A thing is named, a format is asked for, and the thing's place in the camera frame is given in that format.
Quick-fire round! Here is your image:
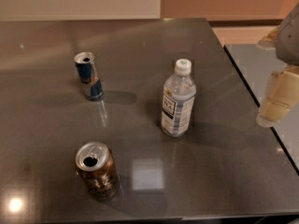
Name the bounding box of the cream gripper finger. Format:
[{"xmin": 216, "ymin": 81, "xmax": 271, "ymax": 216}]
[
  {"xmin": 257, "ymin": 28, "xmax": 278, "ymax": 50},
  {"xmin": 256, "ymin": 65, "xmax": 299, "ymax": 128}
]

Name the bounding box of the clear plastic water bottle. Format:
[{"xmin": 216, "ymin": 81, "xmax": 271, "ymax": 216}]
[{"xmin": 161, "ymin": 59, "xmax": 196, "ymax": 137}]

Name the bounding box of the blue silver energy drink can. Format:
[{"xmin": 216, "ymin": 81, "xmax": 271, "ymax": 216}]
[{"xmin": 74, "ymin": 52, "xmax": 103, "ymax": 101}]

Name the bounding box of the brown coffee can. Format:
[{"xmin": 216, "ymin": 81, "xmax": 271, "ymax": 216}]
[{"xmin": 75, "ymin": 142, "xmax": 121, "ymax": 202}]

